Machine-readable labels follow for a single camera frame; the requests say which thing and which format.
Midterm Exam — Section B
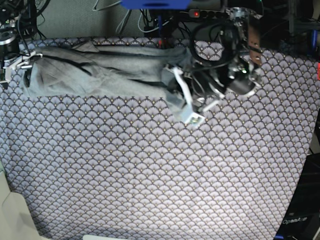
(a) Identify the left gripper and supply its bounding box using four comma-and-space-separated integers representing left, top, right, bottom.
166, 62, 261, 110

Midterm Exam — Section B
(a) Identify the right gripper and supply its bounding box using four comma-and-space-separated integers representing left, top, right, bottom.
0, 41, 21, 67

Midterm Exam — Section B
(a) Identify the grey T-shirt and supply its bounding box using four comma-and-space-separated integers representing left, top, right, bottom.
21, 41, 188, 103

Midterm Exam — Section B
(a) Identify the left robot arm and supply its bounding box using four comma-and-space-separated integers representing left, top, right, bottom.
166, 7, 262, 114

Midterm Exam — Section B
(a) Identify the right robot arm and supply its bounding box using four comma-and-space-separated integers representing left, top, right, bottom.
0, 0, 25, 69

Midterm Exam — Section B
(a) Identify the red table clamp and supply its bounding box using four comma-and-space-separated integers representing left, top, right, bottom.
158, 38, 167, 49

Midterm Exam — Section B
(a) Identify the black power strip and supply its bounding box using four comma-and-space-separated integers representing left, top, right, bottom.
187, 9, 228, 20

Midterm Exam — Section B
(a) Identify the fan-patterned tablecloth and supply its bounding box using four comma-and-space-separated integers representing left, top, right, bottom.
0, 50, 320, 240

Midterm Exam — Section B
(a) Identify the red clamp at right edge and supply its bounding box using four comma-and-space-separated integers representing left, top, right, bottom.
317, 62, 320, 80

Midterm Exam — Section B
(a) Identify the white plastic bin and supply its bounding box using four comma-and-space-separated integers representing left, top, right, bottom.
0, 166, 41, 240

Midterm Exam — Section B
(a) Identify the black OpenArm box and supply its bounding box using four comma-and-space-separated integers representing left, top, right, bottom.
281, 153, 320, 240

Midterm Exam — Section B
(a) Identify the blue camera mount bracket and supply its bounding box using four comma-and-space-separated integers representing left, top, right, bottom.
121, 0, 191, 10

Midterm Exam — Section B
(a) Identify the blue post at right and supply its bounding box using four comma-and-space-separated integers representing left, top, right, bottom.
307, 29, 318, 57

